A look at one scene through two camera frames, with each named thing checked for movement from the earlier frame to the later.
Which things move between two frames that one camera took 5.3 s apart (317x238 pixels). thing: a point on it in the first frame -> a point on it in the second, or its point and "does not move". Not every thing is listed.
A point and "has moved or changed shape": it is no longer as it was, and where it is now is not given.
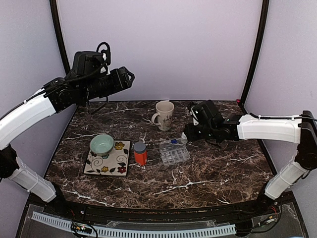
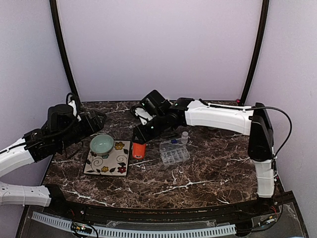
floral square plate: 114,164 does not move
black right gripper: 191,134 -> 143,136
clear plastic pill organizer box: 172,153 does not move
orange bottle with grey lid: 140,153 has moved or changed shape
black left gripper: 122,80 -> 98,125
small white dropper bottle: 184,140 does not move
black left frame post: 55,14 does not move
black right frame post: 264,24 does not move
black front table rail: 271,206 does not move
